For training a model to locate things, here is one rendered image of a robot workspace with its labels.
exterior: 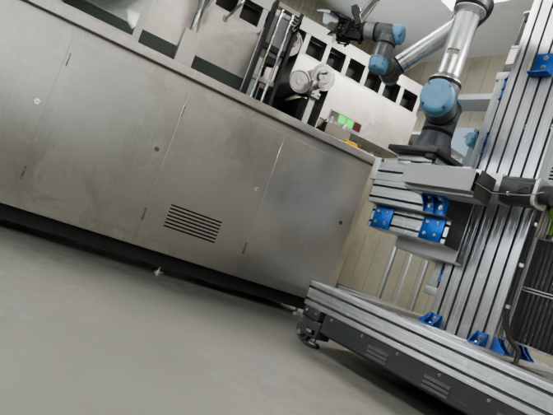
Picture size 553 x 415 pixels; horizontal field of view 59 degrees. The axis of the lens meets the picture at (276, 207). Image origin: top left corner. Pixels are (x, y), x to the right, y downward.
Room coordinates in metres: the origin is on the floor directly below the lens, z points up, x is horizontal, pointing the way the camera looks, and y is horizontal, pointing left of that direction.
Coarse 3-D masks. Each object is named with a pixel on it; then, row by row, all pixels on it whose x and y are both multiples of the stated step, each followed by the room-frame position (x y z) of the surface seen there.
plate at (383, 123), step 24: (168, 0) 2.60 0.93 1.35; (192, 0) 2.64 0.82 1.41; (168, 24) 2.62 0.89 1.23; (216, 24) 2.71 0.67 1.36; (240, 24) 2.76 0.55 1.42; (216, 48) 2.73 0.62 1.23; (240, 48) 2.78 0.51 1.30; (240, 72) 2.80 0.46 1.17; (336, 96) 3.05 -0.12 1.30; (360, 96) 3.11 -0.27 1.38; (360, 120) 3.14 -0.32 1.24; (384, 120) 3.20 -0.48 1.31; (408, 120) 3.27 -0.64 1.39; (384, 144) 3.23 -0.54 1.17
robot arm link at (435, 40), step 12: (444, 24) 1.84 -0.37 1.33; (480, 24) 1.80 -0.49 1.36; (432, 36) 1.84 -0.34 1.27; (444, 36) 1.83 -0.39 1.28; (408, 48) 1.89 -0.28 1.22; (420, 48) 1.86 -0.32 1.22; (432, 48) 1.85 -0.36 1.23; (396, 60) 1.89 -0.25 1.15; (408, 60) 1.88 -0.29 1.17; (420, 60) 1.89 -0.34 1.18; (396, 72) 1.91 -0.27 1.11
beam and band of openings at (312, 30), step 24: (216, 0) 2.77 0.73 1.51; (240, 0) 2.75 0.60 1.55; (264, 0) 2.80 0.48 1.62; (264, 24) 2.89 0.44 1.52; (312, 24) 2.93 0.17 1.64; (312, 48) 3.03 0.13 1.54; (336, 48) 3.01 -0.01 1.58; (336, 72) 3.03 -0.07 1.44; (360, 72) 3.13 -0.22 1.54; (384, 96) 3.27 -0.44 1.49; (408, 96) 3.34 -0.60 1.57
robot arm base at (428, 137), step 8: (424, 128) 1.81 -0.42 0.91; (432, 128) 1.78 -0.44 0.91; (440, 128) 1.77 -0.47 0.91; (424, 136) 1.79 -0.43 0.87; (432, 136) 1.77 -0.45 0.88; (440, 136) 1.77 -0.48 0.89; (448, 136) 1.78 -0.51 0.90; (416, 144) 1.79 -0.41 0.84; (424, 144) 1.77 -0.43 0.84; (432, 144) 1.76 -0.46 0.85; (440, 144) 1.76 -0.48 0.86; (448, 144) 1.77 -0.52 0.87; (448, 152) 1.77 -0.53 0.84
